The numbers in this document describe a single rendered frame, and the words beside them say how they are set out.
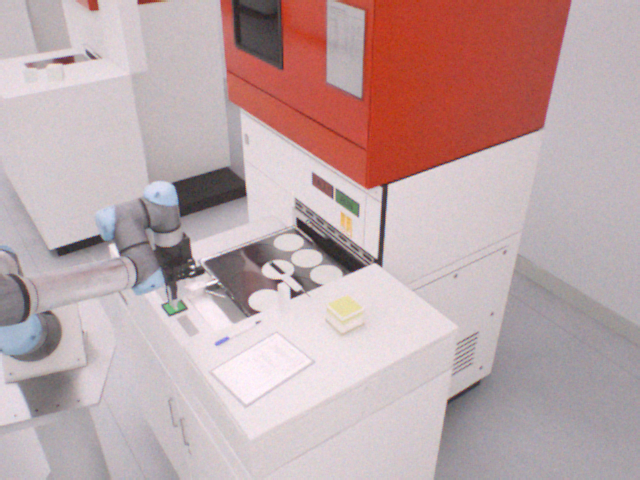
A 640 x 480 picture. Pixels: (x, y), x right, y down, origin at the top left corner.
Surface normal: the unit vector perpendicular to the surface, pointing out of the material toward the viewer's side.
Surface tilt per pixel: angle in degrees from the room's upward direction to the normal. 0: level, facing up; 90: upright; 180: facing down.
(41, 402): 0
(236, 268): 0
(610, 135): 90
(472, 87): 90
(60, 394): 0
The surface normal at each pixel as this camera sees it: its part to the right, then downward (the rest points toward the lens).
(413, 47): 0.57, 0.46
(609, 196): -0.82, 0.32
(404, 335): 0.00, -0.83
